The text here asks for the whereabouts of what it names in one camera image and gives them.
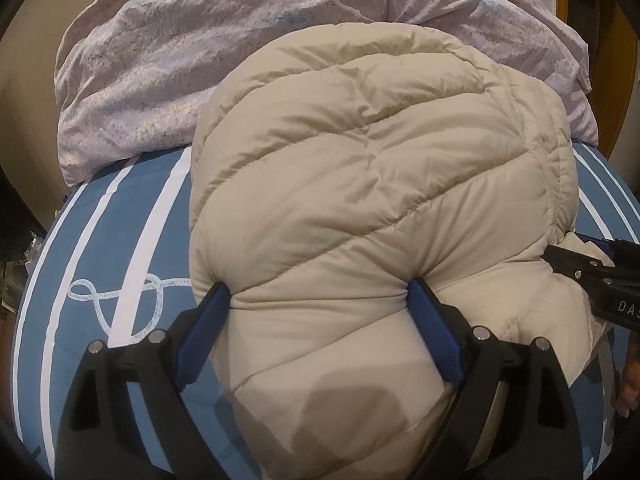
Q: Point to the person's right hand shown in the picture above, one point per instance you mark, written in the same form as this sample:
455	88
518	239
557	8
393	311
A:
628	399

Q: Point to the blue white striped bed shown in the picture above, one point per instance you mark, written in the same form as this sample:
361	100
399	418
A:
78	284

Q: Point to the wooden door frame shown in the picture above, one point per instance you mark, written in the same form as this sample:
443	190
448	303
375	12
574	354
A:
610	29

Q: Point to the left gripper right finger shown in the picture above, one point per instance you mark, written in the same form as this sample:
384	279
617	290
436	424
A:
512	416

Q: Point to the lilac floral duvet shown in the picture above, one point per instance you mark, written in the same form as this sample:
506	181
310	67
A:
132	76

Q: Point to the cluttered bedside table items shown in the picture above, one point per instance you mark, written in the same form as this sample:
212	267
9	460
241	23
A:
19	253

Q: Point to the beige quilted down jacket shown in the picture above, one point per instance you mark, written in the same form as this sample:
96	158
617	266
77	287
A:
329	169

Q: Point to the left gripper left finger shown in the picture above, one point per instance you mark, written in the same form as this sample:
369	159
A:
98	437

